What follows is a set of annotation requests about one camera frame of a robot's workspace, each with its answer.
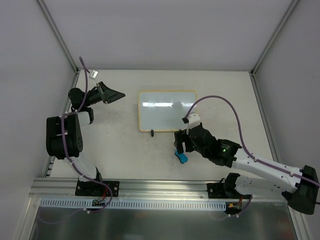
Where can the yellow framed whiteboard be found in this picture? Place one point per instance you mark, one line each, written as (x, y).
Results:
(162, 111)

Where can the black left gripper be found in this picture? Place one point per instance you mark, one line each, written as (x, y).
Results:
(102, 92)

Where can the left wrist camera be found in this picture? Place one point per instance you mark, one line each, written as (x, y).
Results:
(93, 74)

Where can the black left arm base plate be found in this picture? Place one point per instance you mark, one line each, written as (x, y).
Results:
(91, 189)

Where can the white slotted cable duct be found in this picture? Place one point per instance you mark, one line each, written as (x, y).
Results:
(136, 204)

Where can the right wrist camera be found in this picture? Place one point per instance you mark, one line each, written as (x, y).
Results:
(192, 121)

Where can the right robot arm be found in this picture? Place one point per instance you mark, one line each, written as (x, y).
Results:
(298, 187)

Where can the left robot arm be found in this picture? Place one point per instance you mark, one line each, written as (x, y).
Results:
(64, 139)

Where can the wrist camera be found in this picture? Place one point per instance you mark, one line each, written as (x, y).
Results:
(192, 121)
(93, 74)

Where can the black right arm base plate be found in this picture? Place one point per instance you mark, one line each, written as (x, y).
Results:
(225, 188)

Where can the blue whiteboard eraser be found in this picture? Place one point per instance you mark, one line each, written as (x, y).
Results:
(181, 157)

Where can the aluminium mounting rail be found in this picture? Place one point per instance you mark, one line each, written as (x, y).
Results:
(151, 189)

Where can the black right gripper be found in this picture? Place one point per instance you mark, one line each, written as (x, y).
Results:
(182, 141)

